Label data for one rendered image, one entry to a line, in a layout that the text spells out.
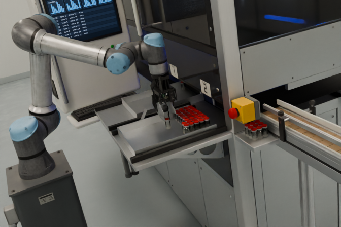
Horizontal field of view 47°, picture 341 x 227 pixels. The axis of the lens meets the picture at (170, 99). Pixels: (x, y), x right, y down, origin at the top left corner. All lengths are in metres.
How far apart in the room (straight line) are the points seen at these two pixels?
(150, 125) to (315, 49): 0.74
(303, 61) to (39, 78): 1.07
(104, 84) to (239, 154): 1.06
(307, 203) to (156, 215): 1.30
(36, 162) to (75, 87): 0.70
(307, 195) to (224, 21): 0.70
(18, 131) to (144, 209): 1.29
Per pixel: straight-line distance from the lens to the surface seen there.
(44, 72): 1.70
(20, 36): 1.54
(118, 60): 1.37
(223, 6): 1.38
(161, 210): 2.68
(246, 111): 1.40
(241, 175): 1.62
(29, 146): 1.69
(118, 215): 2.73
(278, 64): 1.55
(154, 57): 1.49
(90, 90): 2.32
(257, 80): 1.51
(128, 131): 1.69
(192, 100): 1.86
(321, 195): 1.96
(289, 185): 1.80
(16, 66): 6.90
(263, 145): 1.44
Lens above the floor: 1.57
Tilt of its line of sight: 21 degrees down
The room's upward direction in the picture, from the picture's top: 10 degrees counter-clockwise
